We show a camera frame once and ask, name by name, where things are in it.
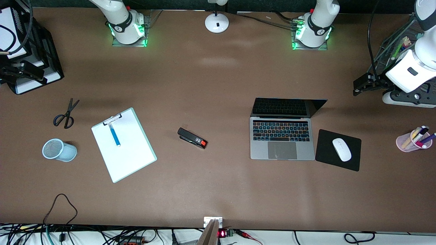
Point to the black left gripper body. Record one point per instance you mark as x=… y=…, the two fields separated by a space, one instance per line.
x=382 y=81

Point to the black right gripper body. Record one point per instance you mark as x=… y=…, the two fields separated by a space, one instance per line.
x=7 y=69

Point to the silver laptop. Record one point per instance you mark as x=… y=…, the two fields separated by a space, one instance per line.
x=282 y=139

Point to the blue marker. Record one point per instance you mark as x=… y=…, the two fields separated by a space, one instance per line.
x=114 y=135

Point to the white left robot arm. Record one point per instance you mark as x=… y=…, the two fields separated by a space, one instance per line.
x=318 y=20

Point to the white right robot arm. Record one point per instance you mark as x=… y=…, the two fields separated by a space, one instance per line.
x=124 y=23

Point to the black and white marker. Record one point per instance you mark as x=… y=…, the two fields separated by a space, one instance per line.
x=421 y=132

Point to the pink marker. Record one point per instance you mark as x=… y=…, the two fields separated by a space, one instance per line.
x=422 y=145

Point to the black stacked document tray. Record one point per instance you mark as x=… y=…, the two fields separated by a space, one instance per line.
x=51 y=64

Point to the green pen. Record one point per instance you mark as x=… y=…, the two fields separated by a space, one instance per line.
x=396 y=50

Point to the black scissors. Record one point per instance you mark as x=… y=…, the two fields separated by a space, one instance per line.
x=68 y=114

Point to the white computer mouse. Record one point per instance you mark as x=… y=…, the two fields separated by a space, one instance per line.
x=341 y=149

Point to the pink transparent pen cup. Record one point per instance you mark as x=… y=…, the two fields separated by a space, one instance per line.
x=405 y=144

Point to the black mouse pad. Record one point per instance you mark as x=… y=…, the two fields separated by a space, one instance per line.
x=327 y=153

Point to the purple pen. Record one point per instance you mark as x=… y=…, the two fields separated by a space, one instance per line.
x=430 y=137

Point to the light blue mesh cup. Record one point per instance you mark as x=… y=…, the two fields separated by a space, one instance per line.
x=66 y=153

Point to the white paper sheet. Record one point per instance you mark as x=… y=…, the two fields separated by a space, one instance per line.
x=129 y=156

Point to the mint green clipboard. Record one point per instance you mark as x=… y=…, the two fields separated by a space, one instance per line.
x=151 y=154

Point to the white lamp base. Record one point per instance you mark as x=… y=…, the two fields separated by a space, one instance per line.
x=217 y=23

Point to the black stapler with orange tip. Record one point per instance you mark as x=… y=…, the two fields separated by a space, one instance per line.
x=192 y=137

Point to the orange black power strip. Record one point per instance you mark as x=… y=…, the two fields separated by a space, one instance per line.
x=134 y=240

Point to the small red display module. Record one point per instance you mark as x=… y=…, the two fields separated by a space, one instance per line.
x=223 y=233

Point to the white mounting plate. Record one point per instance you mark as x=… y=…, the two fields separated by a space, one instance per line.
x=206 y=221

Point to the clear left arm base plate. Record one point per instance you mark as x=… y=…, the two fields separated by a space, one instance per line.
x=294 y=46

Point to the wooden camera post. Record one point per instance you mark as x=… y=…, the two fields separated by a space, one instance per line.
x=208 y=234

